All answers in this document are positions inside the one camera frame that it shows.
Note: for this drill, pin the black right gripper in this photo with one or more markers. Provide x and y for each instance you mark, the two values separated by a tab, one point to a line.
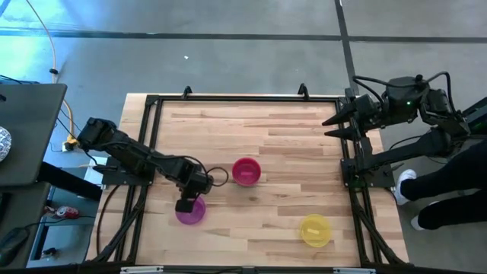
369	112

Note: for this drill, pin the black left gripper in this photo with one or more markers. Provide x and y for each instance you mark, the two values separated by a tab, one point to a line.
198	184

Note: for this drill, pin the purple translucent plastic bowl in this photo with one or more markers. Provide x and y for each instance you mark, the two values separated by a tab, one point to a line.
198	215

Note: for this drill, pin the pink translucent plastic bowl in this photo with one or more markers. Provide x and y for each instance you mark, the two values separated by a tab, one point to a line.
246	171

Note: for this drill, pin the yellow translucent plastic bowl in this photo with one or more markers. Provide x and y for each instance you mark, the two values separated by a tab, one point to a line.
315	230

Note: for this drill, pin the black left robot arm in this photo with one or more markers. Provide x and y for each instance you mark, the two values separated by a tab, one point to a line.
129	152

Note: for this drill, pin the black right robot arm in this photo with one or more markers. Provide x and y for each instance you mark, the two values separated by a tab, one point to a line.
403	99

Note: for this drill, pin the black table clamp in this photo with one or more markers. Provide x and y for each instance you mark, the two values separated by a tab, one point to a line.
186	91
303	90

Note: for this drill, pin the black desk leg bar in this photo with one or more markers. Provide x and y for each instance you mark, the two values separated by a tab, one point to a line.
72	182

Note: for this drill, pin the person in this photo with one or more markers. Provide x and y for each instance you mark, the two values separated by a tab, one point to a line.
449	179

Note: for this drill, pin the yellow power plug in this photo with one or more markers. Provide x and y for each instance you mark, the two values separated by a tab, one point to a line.
70	143

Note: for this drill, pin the grey metal cart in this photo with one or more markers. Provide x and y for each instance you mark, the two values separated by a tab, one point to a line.
473	114

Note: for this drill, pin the black side desk surface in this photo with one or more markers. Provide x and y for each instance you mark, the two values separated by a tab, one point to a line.
23	205

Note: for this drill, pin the dark grey desk top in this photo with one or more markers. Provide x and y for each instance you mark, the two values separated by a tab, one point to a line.
30	129

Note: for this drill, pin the silver patterned ball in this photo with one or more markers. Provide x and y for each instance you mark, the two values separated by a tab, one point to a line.
4	144

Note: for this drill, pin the silver mounting bracket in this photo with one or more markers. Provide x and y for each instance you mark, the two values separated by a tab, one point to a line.
141	269
354	271

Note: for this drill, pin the black aluminium table frame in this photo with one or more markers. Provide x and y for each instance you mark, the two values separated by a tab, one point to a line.
247	98

